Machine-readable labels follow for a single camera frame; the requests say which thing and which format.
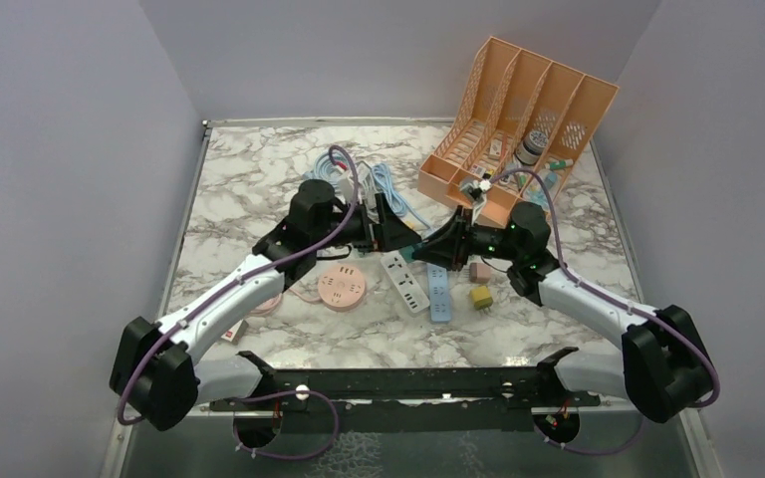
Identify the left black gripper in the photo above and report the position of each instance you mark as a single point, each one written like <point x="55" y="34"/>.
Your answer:
<point x="390" y="233"/>

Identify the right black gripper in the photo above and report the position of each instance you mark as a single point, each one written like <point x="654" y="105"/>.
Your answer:
<point x="447" y="246"/>

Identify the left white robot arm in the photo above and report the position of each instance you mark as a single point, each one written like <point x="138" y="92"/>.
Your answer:
<point x="154" y="372"/>

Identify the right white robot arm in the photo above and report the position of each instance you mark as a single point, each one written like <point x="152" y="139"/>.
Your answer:
<point x="660" y="364"/>

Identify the pink charger plug right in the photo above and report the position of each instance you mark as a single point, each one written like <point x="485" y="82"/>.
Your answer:
<point x="479" y="273"/>

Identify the yellow charger plug front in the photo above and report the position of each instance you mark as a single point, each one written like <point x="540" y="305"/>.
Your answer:
<point x="481" y="298"/>

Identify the blue long power strip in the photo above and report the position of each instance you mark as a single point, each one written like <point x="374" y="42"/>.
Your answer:
<point x="439" y="294"/>

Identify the white power strip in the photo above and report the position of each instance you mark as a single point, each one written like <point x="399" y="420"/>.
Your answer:
<point x="404" y="282"/>

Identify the pink round power strip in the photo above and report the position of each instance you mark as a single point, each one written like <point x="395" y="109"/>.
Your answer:
<point x="342" y="287"/>

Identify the orange file organizer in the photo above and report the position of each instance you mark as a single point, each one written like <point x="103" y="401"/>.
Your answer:
<point x="509" y="92"/>

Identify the small card on table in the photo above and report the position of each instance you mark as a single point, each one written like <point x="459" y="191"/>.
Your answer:
<point x="234" y="334"/>

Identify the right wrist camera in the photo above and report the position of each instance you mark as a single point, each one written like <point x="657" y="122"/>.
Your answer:
<point x="476" y="192"/>

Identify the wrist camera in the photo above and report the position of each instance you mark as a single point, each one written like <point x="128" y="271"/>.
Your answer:
<point x="364" y="189"/>
<point x="476" y="192"/>

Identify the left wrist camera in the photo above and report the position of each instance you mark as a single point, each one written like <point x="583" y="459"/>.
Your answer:
<point x="364" y="189"/>

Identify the black mounting rail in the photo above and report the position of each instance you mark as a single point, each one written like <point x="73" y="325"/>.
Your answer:
<point x="393" y="400"/>

